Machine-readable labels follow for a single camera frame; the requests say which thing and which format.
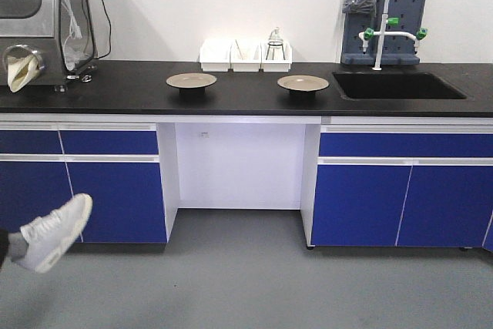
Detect beige round plate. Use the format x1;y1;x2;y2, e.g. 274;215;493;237
166;72;217;95
277;75;330;95

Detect middle white plastic bin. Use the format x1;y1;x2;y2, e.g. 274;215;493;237
230;39;262;72

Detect white plastic bin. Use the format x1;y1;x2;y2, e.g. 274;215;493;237
199;39;232;72
260;41;293;72
230;39;262;72

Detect right white plastic bin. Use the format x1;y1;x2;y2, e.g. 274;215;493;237
260;41;293;72

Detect left white plastic bin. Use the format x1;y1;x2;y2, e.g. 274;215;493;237
199;39;232;72

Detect glass alcohol lamp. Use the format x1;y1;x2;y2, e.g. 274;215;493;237
267;27;283;52

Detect blue right lab cabinet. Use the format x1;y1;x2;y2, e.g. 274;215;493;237
301;117;492;250

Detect blue lab cabinet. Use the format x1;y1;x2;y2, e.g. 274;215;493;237
1;113;168;243
301;117;492;250

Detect black lab sink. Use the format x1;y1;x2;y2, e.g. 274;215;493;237
332;72;467;100

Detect white lab faucet green knobs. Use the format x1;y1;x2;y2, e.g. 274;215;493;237
360;0;428;71

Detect blue left lab cabinet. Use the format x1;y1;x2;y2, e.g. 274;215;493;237
1;113;168;243

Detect blue pegboard drying rack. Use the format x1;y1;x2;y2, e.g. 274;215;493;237
340;0;428;65

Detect white sneaker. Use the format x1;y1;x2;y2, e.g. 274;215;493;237
11;193;92;274

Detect steel port with cream glove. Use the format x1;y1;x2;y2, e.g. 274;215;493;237
2;44;45;93

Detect stainless steel cabinet machine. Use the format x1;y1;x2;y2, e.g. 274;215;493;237
1;0;96;92

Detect black wire tripod stand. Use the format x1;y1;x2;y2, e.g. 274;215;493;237
266;40;286;61

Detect black hanging cable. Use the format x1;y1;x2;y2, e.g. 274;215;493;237
79;0;112;60

